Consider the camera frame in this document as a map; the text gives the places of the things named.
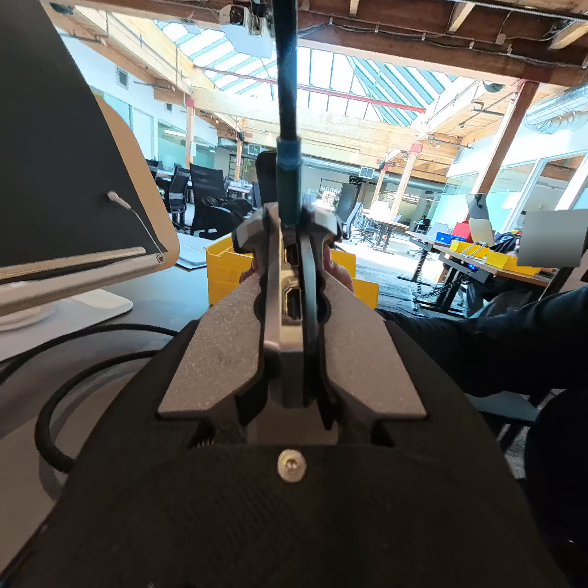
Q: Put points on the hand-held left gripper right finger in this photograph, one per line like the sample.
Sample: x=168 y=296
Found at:
x=367 y=363

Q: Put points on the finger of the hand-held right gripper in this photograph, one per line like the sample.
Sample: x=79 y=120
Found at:
x=324 y=225
x=264 y=243

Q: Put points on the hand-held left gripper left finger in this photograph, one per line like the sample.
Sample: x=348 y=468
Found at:
x=216 y=363

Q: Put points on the yellow plastic bin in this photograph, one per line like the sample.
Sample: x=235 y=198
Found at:
x=220 y=275

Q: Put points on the black HDMI switch hub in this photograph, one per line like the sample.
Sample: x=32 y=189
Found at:
x=275 y=312

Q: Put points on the person's right forearm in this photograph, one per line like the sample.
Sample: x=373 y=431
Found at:
x=482 y=344

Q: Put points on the person's right hand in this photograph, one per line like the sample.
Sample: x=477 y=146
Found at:
x=340 y=275

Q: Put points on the black display panel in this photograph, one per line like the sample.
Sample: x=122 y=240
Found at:
x=347 y=202

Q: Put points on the white paper sheet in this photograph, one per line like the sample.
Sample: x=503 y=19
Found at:
x=193 y=250

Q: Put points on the blue storage bin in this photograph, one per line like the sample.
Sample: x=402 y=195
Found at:
x=448 y=237

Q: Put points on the red storage bin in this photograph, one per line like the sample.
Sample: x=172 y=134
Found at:
x=463 y=229

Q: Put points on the grey chair seat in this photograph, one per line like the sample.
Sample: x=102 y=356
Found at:
x=505 y=406

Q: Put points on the yellow storage bin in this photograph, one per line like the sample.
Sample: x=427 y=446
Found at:
x=510 y=264
x=468 y=250

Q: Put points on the beige tilted board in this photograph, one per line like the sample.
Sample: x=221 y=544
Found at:
x=480 y=229

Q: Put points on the white wall vent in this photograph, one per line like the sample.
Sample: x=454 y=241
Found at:
x=366 y=172

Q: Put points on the overhead camera mount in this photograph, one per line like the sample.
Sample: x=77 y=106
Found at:
x=248 y=32

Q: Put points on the silver air duct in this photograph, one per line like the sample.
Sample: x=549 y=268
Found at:
x=556 y=110

